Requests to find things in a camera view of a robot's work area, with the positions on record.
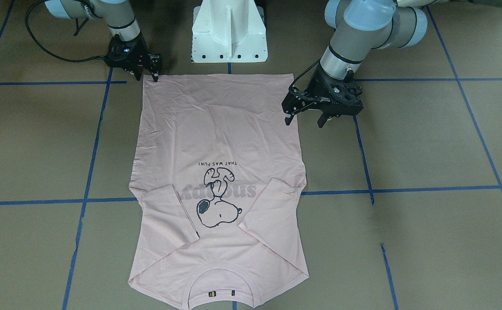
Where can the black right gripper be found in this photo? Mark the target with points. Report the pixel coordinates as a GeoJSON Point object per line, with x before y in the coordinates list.
{"type": "Point", "coordinates": [138, 48]}

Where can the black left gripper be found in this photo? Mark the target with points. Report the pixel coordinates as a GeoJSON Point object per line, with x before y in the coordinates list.
{"type": "Point", "coordinates": [318, 85]}

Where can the pink Snoopy t-shirt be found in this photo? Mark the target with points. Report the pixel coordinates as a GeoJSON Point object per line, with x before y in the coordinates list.
{"type": "Point", "coordinates": [218, 176]}

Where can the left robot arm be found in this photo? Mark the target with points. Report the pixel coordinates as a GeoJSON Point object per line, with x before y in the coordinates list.
{"type": "Point", "coordinates": [360, 26]}

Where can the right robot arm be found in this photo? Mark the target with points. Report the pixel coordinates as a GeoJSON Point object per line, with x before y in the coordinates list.
{"type": "Point", "coordinates": [117, 14]}

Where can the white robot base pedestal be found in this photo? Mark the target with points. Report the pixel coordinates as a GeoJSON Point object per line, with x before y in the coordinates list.
{"type": "Point", "coordinates": [229, 31]}

